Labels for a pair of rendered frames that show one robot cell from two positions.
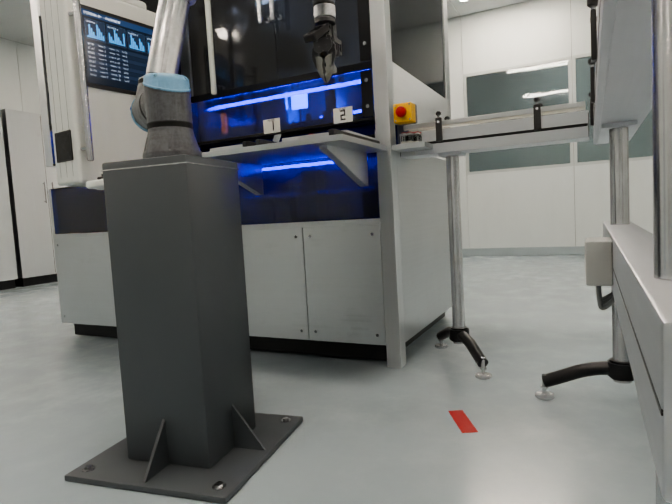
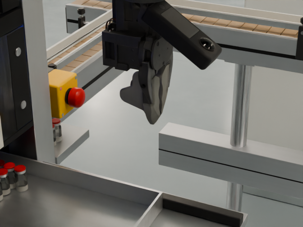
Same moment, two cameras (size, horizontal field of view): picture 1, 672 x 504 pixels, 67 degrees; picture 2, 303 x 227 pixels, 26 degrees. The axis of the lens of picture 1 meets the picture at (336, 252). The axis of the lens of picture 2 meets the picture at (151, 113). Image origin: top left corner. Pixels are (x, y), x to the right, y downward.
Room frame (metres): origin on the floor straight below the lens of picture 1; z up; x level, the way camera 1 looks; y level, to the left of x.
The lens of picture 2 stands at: (1.83, 0.88, 1.56)
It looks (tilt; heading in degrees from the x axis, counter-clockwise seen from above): 28 degrees down; 268
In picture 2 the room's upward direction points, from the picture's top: straight up
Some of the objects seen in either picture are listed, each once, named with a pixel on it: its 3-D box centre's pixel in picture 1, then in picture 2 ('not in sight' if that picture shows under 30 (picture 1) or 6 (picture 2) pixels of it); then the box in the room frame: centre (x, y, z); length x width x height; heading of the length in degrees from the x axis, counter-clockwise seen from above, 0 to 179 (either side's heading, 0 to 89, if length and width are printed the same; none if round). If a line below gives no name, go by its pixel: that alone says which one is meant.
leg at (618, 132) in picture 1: (620, 255); (236, 168); (1.50, -0.84, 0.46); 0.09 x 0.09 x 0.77; 63
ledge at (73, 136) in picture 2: (413, 147); (45, 139); (2.01, -0.33, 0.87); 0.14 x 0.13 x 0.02; 153
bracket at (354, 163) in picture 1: (345, 167); not in sight; (1.88, -0.05, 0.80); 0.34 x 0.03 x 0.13; 153
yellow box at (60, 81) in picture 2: (405, 113); (54, 93); (1.98, -0.29, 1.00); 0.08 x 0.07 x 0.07; 153
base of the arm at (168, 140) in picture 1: (171, 143); not in sight; (1.37, 0.42, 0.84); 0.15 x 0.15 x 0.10
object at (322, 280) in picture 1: (254, 251); not in sight; (2.89, 0.46, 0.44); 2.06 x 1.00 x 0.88; 63
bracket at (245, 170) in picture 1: (236, 178); not in sight; (2.10, 0.39, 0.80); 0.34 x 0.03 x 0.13; 153
